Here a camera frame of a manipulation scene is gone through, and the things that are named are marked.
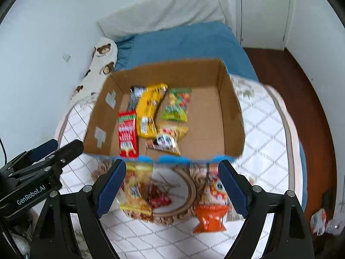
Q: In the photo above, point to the black snack packet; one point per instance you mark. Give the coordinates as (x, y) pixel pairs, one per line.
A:
(134, 98)

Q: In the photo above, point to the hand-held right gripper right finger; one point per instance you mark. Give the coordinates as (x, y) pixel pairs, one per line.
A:
(234, 191)

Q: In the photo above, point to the bear print pillow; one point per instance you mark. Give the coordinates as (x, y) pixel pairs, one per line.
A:
(99, 64)

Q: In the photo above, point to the small red snack packet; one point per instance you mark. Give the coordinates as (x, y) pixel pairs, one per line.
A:
(160, 201)

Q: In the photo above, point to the small yellow snack packet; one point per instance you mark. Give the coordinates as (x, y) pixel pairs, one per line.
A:
(178, 129)

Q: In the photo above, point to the yellow crisp packet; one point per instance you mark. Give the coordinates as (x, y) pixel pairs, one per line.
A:
(134, 188)

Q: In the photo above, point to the white wall socket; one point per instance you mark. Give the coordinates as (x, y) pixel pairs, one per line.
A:
(66, 57)

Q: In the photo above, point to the grey headboard cushion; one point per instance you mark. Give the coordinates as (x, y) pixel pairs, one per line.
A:
(161, 13)

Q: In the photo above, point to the orange snack packet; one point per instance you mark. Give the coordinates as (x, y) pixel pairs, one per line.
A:
(210, 218)

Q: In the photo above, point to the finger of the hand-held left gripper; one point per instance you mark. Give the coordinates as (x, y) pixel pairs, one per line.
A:
(70, 149)
(43, 151)

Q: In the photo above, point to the white door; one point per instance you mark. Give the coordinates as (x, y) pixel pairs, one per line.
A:
(264, 13)

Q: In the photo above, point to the green candy packet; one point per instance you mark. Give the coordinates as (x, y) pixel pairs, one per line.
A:
(176, 106)

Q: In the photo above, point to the white plastic bag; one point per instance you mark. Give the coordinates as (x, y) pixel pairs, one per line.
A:
(318, 218)

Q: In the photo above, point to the large yellow snack packet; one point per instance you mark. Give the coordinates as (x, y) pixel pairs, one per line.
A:
(148, 108)

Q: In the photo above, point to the silver panda print snack packet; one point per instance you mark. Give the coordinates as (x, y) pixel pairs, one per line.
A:
(164, 141)

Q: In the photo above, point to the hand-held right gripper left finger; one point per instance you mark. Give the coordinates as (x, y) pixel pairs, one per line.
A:
(109, 194)

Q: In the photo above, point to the blue bed sheet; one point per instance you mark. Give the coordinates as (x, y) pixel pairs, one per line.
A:
(183, 43)

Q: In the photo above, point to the cardboard box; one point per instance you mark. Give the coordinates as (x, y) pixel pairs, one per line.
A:
(204, 124)

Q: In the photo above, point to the red striped snack packet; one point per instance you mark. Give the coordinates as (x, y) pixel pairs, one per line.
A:
(126, 135)

